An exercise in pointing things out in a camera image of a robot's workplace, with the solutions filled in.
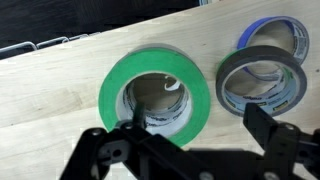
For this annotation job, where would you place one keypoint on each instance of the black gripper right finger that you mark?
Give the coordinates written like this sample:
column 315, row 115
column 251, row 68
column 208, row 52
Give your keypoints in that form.
column 261, row 126

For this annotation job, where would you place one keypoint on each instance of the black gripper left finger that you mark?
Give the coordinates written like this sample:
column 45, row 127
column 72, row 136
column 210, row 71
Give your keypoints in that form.
column 135, row 120

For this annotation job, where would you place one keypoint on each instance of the green tape roll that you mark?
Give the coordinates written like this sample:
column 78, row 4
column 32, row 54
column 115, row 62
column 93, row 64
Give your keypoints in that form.
column 181, row 122

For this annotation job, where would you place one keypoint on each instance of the dark grey tape roll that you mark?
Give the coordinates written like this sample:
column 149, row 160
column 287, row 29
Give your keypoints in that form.
column 280, row 98

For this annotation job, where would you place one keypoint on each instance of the blue tape roll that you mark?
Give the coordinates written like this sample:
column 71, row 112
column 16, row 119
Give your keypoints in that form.
column 297, row 29

